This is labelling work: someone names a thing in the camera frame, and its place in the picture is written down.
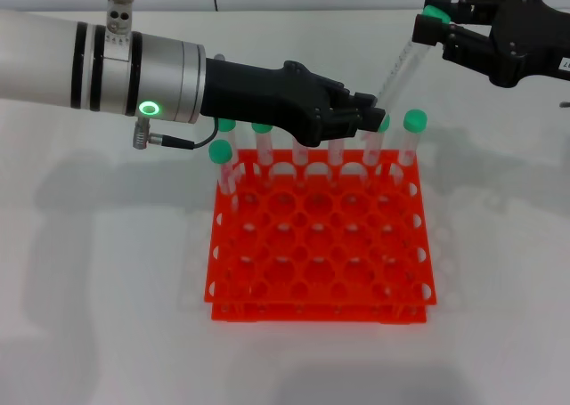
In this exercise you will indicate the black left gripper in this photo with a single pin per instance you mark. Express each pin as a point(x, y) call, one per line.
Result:
point(276, 98)

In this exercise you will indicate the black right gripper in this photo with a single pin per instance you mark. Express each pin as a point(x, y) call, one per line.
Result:
point(525, 40)

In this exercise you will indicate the green-capped clear test tube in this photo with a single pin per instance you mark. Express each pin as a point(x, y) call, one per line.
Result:
point(300, 156)
point(228, 125)
point(220, 151)
point(337, 151)
point(263, 128)
point(385, 124)
point(401, 69)
point(415, 120)

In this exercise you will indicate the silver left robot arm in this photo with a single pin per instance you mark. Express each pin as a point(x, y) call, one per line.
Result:
point(89, 62)

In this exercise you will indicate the orange test tube rack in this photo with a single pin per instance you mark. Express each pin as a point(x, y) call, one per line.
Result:
point(320, 299)

